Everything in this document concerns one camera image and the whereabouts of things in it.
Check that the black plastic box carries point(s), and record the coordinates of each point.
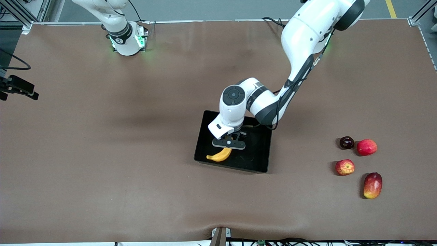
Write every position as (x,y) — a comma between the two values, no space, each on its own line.
(252,160)

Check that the yellow banana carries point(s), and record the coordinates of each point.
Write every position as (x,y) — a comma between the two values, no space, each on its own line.
(220,156)

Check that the dark purple plum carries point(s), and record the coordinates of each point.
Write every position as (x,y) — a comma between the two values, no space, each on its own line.
(347,142)

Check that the red yellow mango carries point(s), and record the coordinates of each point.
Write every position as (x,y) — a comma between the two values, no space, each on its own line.
(372,185)

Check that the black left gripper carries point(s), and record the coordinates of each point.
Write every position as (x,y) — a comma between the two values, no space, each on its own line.
(239,131)

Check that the red peach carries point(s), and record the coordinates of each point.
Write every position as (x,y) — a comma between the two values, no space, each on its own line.
(367,147)

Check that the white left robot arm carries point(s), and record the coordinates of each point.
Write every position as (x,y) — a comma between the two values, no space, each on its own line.
(307,30)

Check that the striped red yellow apple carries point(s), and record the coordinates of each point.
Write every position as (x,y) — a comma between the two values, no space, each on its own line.
(344,167)

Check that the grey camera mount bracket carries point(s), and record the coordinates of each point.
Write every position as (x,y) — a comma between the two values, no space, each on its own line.
(220,235)

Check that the aluminium frame profile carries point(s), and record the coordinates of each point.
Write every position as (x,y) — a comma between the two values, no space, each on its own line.
(421,12)
(13,10)

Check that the brown table mat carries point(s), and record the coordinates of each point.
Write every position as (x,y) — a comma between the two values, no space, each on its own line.
(102,153)

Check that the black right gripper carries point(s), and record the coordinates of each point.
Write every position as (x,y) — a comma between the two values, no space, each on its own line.
(17,86)

